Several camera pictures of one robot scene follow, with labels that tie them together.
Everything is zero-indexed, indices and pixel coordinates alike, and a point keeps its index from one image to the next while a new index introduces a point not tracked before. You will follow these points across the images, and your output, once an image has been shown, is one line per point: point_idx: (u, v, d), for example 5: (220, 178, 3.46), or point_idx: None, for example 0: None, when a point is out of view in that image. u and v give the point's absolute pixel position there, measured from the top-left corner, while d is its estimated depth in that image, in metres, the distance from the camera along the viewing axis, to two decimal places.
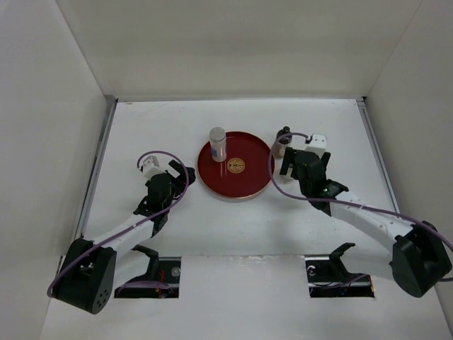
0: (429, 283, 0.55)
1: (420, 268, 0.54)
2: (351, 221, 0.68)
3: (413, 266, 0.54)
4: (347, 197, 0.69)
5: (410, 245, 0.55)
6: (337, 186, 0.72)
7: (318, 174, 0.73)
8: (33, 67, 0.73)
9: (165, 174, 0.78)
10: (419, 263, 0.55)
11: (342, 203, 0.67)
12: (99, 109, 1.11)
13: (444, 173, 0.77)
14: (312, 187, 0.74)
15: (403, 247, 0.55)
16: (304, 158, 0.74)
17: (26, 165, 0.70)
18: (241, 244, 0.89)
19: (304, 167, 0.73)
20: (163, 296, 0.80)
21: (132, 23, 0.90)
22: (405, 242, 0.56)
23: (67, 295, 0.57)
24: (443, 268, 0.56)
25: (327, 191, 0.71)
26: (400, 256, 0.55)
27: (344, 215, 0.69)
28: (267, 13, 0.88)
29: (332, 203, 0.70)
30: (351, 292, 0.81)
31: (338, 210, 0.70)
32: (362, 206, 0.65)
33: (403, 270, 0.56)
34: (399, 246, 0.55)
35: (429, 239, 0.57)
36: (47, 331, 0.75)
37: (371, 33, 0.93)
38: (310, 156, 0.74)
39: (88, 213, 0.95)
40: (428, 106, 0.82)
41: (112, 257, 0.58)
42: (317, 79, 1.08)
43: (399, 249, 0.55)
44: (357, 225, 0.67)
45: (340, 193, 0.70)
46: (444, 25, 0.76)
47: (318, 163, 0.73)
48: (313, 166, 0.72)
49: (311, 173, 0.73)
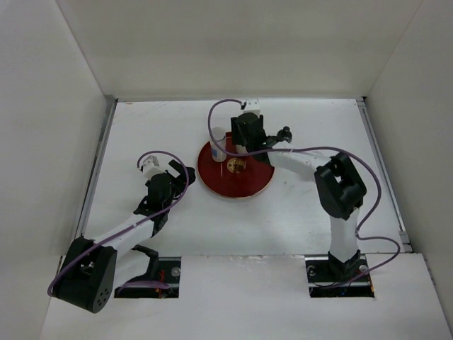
0: (348, 204, 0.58)
1: (337, 191, 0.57)
2: (287, 166, 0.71)
3: (332, 190, 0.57)
4: (282, 146, 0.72)
5: (328, 171, 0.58)
6: (274, 139, 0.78)
7: (257, 131, 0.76)
8: (33, 66, 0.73)
9: (165, 174, 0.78)
10: (337, 188, 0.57)
11: (277, 151, 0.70)
12: (99, 109, 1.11)
13: (444, 173, 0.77)
14: (253, 144, 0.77)
15: (322, 173, 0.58)
16: (242, 117, 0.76)
17: (25, 164, 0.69)
18: (241, 244, 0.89)
19: (243, 126, 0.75)
20: (163, 296, 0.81)
21: (134, 22, 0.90)
22: (323, 169, 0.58)
23: (67, 294, 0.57)
24: (358, 190, 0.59)
25: (265, 144, 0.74)
26: (320, 182, 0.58)
27: (282, 163, 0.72)
28: (267, 13, 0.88)
29: (270, 154, 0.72)
30: (350, 291, 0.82)
31: (276, 159, 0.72)
32: (293, 150, 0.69)
33: (326, 195, 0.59)
34: (318, 173, 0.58)
35: (346, 166, 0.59)
36: (47, 332, 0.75)
37: (371, 35, 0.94)
38: (248, 115, 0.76)
39: (88, 212, 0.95)
40: (427, 106, 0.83)
41: (114, 256, 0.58)
42: (318, 79, 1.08)
43: (318, 176, 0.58)
44: (292, 170, 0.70)
45: (277, 144, 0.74)
46: (443, 27, 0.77)
47: (256, 120, 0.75)
48: (252, 124, 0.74)
49: (250, 130, 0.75)
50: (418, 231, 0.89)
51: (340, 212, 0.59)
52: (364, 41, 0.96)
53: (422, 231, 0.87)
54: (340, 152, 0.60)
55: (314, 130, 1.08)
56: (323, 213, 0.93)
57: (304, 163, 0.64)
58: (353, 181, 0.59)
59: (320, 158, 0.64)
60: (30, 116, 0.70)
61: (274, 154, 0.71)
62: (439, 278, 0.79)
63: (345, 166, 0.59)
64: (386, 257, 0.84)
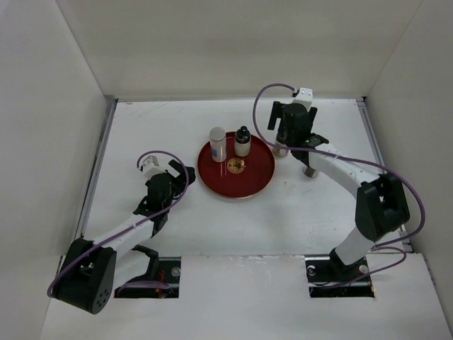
0: (385, 228, 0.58)
1: (379, 212, 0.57)
2: (327, 170, 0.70)
3: (372, 210, 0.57)
4: (325, 147, 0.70)
5: (374, 190, 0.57)
6: (319, 138, 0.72)
7: (303, 127, 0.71)
8: (33, 68, 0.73)
9: (165, 174, 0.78)
10: (379, 208, 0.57)
11: (320, 153, 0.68)
12: (99, 109, 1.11)
13: (444, 173, 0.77)
14: (295, 139, 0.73)
15: (366, 191, 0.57)
16: (291, 108, 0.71)
17: (26, 165, 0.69)
18: (241, 244, 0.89)
19: (289, 117, 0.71)
20: (163, 296, 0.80)
21: (133, 21, 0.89)
22: (369, 187, 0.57)
23: (67, 295, 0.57)
24: (399, 216, 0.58)
25: (308, 142, 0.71)
26: (363, 198, 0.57)
27: (320, 165, 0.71)
28: (267, 13, 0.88)
29: (311, 154, 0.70)
30: (351, 292, 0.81)
31: (315, 160, 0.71)
32: (338, 156, 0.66)
33: (364, 212, 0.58)
34: (363, 190, 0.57)
35: (394, 188, 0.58)
36: (47, 332, 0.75)
37: (371, 34, 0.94)
38: (296, 106, 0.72)
39: (88, 213, 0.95)
40: (428, 106, 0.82)
41: (113, 256, 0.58)
42: (318, 79, 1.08)
43: (362, 193, 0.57)
44: (333, 175, 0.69)
45: (321, 144, 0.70)
46: (444, 27, 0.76)
47: (305, 113, 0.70)
48: (300, 116, 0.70)
49: (296, 125, 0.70)
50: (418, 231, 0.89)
51: (374, 232, 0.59)
52: (364, 41, 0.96)
53: (422, 230, 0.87)
54: (390, 173, 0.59)
55: (314, 130, 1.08)
56: (323, 213, 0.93)
57: (348, 175, 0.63)
58: (398, 206, 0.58)
59: (367, 172, 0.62)
60: (30, 115, 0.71)
61: (316, 155, 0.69)
62: (439, 277, 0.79)
63: (392, 188, 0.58)
64: (385, 258, 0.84)
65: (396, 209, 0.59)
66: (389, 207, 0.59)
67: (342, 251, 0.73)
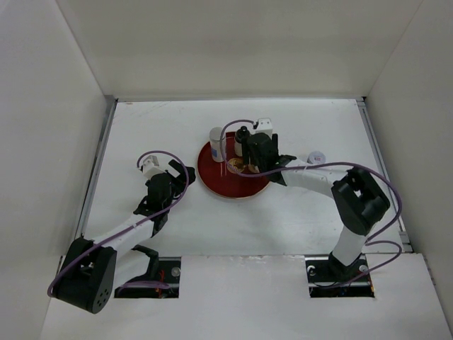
0: (371, 219, 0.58)
1: (357, 206, 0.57)
2: (302, 183, 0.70)
3: (351, 205, 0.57)
4: (294, 163, 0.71)
5: (346, 186, 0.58)
6: (288, 158, 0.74)
7: (270, 151, 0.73)
8: (33, 68, 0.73)
9: (166, 174, 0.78)
10: (356, 201, 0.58)
11: (291, 169, 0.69)
12: (99, 109, 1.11)
13: (444, 173, 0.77)
14: (266, 164, 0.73)
15: (340, 189, 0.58)
16: (253, 139, 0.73)
17: (27, 166, 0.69)
18: (240, 244, 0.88)
19: (255, 147, 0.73)
20: (163, 296, 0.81)
21: (133, 21, 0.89)
22: (341, 184, 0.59)
23: (68, 295, 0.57)
24: (381, 204, 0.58)
25: (279, 163, 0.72)
26: (340, 197, 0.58)
27: (295, 180, 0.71)
28: (268, 13, 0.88)
29: (283, 173, 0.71)
30: (350, 292, 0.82)
31: (290, 178, 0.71)
32: (306, 166, 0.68)
33: (346, 210, 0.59)
34: (335, 188, 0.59)
35: (364, 178, 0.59)
36: (47, 332, 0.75)
37: (371, 34, 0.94)
38: (258, 134, 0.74)
39: (88, 213, 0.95)
40: (428, 106, 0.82)
41: (113, 256, 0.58)
42: (318, 79, 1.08)
43: (336, 192, 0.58)
44: (308, 185, 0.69)
45: (290, 162, 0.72)
46: (444, 26, 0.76)
47: (267, 140, 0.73)
48: (264, 144, 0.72)
49: (262, 151, 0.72)
50: (418, 231, 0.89)
51: (363, 228, 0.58)
52: (364, 41, 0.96)
53: (422, 231, 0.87)
54: (356, 166, 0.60)
55: (315, 130, 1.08)
56: (323, 213, 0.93)
57: (320, 180, 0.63)
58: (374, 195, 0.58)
59: (336, 171, 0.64)
60: (30, 115, 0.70)
61: (287, 172, 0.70)
62: (439, 278, 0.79)
63: (364, 179, 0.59)
64: (384, 257, 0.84)
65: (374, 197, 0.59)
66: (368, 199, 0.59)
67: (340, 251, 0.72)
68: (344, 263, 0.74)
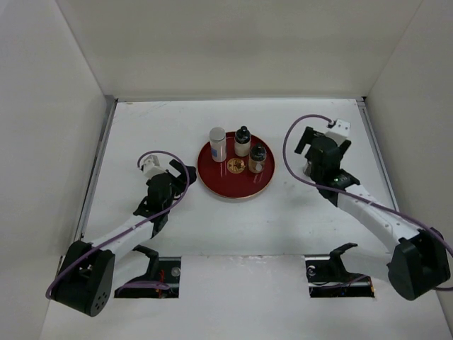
0: (425, 287, 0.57)
1: (417, 274, 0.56)
2: (358, 214, 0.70)
3: (413, 270, 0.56)
4: (357, 190, 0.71)
5: (413, 248, 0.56)
6: (349, 178, 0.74)
7: (332, 164, 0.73)
8: (33, 69, 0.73)
9: (166, 175, 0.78)
10: (419, 268, 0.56)
11: (352, 197, 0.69)
12: (99, 109, 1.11)
13: (444, 173, 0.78)
14: (323, 175, 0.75)
15: (405, 251, 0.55)
16: (320, 144, 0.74)
17: (27, 166, 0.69)
18: (241, 244, 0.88)
19: (319, 154, 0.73)
20: (163, 296, 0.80)
21: (133, 21, 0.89)
22: (408, 245, 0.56)
23: (66, 297, 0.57)
24: (439, 276, 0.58)
25: (337, 181, 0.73)
26: (401, 258, 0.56)
27: (350, 207, 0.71)
28: (267, 13, 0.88)
29: (341, 195, 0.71)
30: (351, 292, 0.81)
31: (345, 202, 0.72)
32: (371, 202, 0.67)
33: (401, 271, 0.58)
34: (401, 248, 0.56)
35: (434, 245, 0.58)
36: (47, 332, 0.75)
37: (371, 34, 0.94)
38: (327, 142, 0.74)
39: (88, 213, 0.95)
40: (428, 106, 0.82)
41: (112, 259, 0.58)
42: (318, 78, 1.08)
43: (400, 251, 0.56)
44: (362, 219, 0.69)
45: (352, 185, 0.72)
46: (443, 27, 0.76)
47: (335, 150, 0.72)
48: (330, 153, 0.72)
49: (325, 161, 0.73)
50: None
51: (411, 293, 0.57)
52: (364, 41, 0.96)
53: None
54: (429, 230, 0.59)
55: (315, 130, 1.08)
56: (323, 214, 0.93)
57: (383, 227, 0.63)
58: (437, 266, 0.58)
59: (405, 224, 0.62)
60: (30, 115, 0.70)
61: (345, 197, 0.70)
62: None
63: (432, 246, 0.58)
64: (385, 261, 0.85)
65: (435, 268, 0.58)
66: (428, 265, 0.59)
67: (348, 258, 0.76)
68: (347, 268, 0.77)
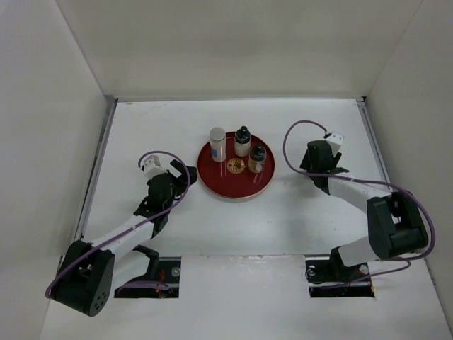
0: (398, 243, 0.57)
1: (388, 226, 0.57)
2: (345, 194, 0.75)
3: (381, 222, 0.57)
4: (347, 174, 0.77)
5: (383, 202, 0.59)
6: (340, 169, 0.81)
7: (325, 159, 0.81)
8: (33, 69, 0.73)
9: (166, 175, 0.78)
10: (388, 220, 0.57)
11: (337, 177, 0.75)
12: (99, 109, 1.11)
13: (444, 173, 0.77)
14: (318, 168, 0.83)
15: (374, 202, 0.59)
16: (314, 142, 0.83)
17: (27, 166, 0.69)
18: (241, 244, 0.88)
19: (313, 150, 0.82)
20: (163, 296, 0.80)
21: (133, 21, 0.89)
22: (379, 200, 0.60)
23: (65, 297, 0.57)
24: (414, 235, 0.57)
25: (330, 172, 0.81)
26: (372, 211, 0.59)
27: (340, 190, 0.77)
28: (267, 13, 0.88)
29: (330, 180, 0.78)
30: (351, 291, 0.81)
31: (335, 185, 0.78)
32: (354, 179, 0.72)
33: (374, 227, 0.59)
34: (371, 201, 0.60)
35: (408, 206, 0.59)
36: (47, 332, 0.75)
37: (371, 33, 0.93)
38: (321, 140, 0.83)
39: (88, 213, 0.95)
40: (428, 106, 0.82)
41: (111, 259, 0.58)
42: (318, 78, 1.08)
43: (371, 204, 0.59)
44: (349, 197, 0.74)
45: (341, 172, 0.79)
46: (444, 27, 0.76)
47: (327, 146, 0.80)
48: (323, 149, 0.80)
49: (319, 155, 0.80)
50: None
51: (385, 250, 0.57)
52: (364, 41, 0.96)
53: None
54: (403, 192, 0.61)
55: (315, 131, 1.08)
56: (323, 214, 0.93)
57: (361, 192, 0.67)
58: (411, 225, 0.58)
59: (381, 191, 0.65)
60: (29, 116, 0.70)
61: (333, 179, 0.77)
62: (439, 277, 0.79)
63: (406, 205, 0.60)
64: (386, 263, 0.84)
65: (411, 229, 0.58)
66: (403, 226, 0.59)
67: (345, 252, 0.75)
68: (345, 263, 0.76)
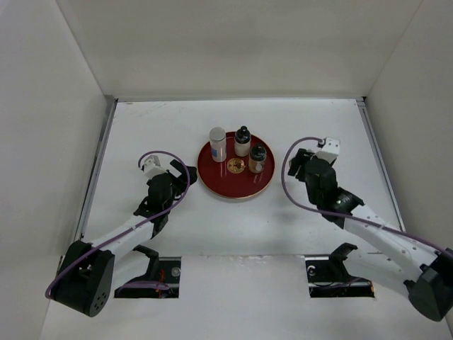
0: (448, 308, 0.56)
1: (442, 298, 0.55)
2: (367, 239, 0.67)
3: (436, 295, 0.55)
4: (363, 212, 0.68)
5: (436, 275, 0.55)
6: (350, 197, 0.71)
7: (330, 186, 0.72)
8: (33, 69, 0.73)
9: (166, 175, 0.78)
10: (442, 292, 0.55)
11: (361, 222, 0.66)
12: (99, 109, 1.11)
13: (444, 173, 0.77)
14: (324, 197, 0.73)
15: (428, 278, 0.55)
16: (316, 167, 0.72)
17: (27, 166, 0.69)
18: (241, 244, 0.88)
19: (316, 178, 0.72)
20: (163, 296, 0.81)
21: (133, 21, 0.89)
22: (431, 272, 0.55)
23: (64, 297, 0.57)
24: None
25: (340, 203, 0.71)
26: (425, 285, 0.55)
27: (358, 231, 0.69)
28: (267, 13, 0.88)
29: (347, 219, 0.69)
30: (351, 292, 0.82)
31: (352, 226, 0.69)
32: (381, 227, 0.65)
33: (424, 295, 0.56)
34: (425, 275, 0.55)
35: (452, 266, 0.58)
36: (47, 332, 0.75)
37: (371, 33, 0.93)
38: (322, 165, 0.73)
39: (88, 213, 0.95)
40: (429, 106, 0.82)
41: (111, 259, 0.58)
42: (318, 78, 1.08)
43: (425, 279, 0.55)
44: (372, 243, 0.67)
45: (356, 208, 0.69)
46: (444, 27, 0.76)
47: (330, 172, 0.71)
48: (327, 176, 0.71)
49: (323, 183, 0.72)
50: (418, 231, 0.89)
51: (436, 315, 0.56)
52: (364, 41, 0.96)
53: (422, 231, 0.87)
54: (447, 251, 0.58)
55: (315, 131, 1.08)
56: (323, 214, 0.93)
57: (402, 253, 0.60)
58: None
59: (422, 249, 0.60)
60: (30, 117, 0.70)
61: (352, 221, 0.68)
62: None
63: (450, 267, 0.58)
64: None
65: None
66: None
67: (351, 265, 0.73)
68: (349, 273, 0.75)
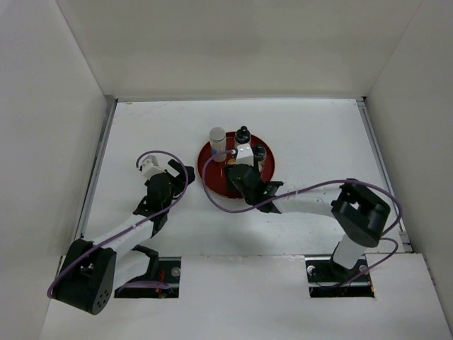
0: (377, 228, 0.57)
1: (362, 221, 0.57)
2: (297, 209, 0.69)
3: (357, 222, 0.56)
4: None
5: (346, 205, 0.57)
6: (274, 184, 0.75)
7: (255, 181, 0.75)
8: (33, 69, 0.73)
9: (165, 174, 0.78)
10: (360, 217, 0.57)
11: (282, 197, 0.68)
12: (99, 109, 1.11)
13: (444, 172, 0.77)
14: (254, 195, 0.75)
15: (341, 210, 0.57)
16: (236, 172, 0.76)
17: (27, 166, 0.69)
18: (241, 244, 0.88)
19: (239, 180, 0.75)
20: (163, 296, 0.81)
21: (133, 22, 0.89)
22: (341, 205, 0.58)
23: (67, 295, 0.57)
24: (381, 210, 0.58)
25: (268, 193, 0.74)
26: (342, 218, 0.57)
27: (289, 207, 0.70)
28: (267, 13, 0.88)
29: (275, 201, 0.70)
30: (350, 292, 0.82)
31: (282, 205, 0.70)
32: (297, 191, 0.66)
33: (350, 228, 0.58)
34: (337, 210, 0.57)
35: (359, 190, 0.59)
36: (47, 332, 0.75)
37: (371, 33, 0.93)
38: (241, 168, 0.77)
39: (88, 212, 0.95)
40: (428, 106, 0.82)
41: (112, 256, 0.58)
42: (318, 78, 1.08)
43: (338, 213, 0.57)
44: (302, 210, 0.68)
45: (278, 190, 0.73)
46: (444, 26, 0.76)
47: (250, 171, 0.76)
48: (247, 175, 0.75)
49: (248, 183, 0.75)
50: (418, 231, 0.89)
51: (372, 240, 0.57)
52: (364, 41, 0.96)
53: (422, 231, 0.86)
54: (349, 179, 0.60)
55: (314, 130, 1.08)
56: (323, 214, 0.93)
57: (316, 202, 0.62)
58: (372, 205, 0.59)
59: (330, 190, 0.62)
60: (30, 117, 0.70)
61: (279, 200, 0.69)
62: (439, 277, 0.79)
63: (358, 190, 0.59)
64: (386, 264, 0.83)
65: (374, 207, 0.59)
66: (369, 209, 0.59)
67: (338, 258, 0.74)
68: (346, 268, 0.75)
